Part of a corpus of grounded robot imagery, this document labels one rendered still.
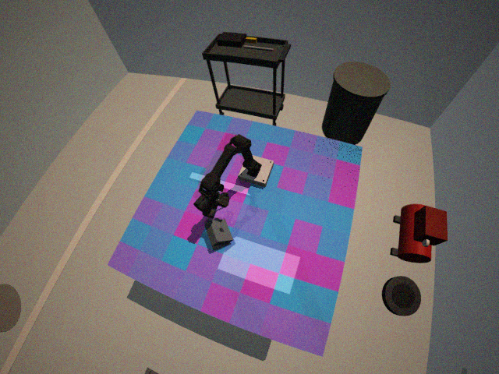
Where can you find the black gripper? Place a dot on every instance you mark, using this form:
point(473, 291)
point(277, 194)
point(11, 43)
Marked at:
point(208, 211)

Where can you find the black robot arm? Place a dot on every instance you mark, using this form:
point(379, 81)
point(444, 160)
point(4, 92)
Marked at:
point(211, 181)

